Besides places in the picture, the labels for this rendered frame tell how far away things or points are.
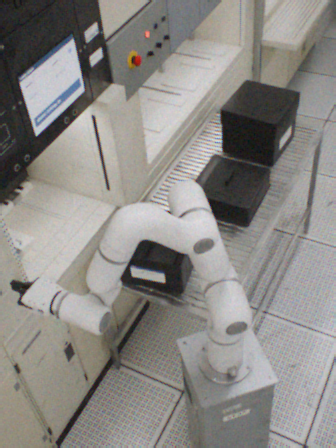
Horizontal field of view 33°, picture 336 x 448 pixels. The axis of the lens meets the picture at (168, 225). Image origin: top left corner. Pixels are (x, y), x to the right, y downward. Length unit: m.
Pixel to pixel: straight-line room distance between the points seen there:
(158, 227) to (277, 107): 1.43
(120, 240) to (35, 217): 1.11
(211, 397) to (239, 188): 0.94
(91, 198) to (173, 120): 0.65
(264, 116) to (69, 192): 0.94
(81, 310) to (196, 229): 0.46
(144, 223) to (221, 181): 1.17
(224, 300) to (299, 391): 1.28
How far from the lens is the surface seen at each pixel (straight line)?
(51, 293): 1.68
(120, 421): 2.80
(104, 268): 1.45
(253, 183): 2.48
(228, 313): 1.63
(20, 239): 2.33
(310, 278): 3.25
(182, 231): 1.33
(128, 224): 1.35
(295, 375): 2.89
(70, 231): 2.35
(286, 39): 3.59
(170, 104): 2.96
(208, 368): 2.00
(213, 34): 3.50
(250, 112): 2.63
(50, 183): 2.58
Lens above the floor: 2.51
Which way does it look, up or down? 46 degrees down
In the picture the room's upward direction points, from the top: 6 degrees counter-clockwise
